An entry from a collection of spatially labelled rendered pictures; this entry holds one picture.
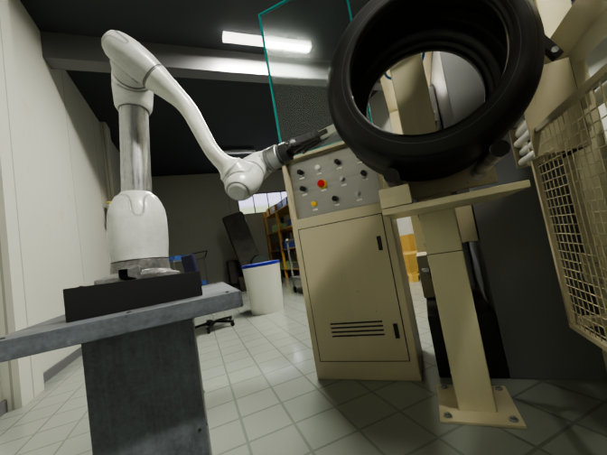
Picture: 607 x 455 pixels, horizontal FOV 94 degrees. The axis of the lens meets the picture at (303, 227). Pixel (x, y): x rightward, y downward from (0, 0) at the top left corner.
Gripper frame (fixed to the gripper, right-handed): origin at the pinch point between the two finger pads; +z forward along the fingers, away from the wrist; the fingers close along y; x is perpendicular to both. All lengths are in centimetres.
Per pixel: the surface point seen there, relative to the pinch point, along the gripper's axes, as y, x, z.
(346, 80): -13.1, -6.5, 12.7
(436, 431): 14, 115, 0
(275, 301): 222, 77, -175
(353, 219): 50, 28, -11
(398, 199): -10.8, 33.7, 15.2
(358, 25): -12.8, -20.9, 21.3
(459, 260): 26, 60, 27
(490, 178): 23, 33, 46
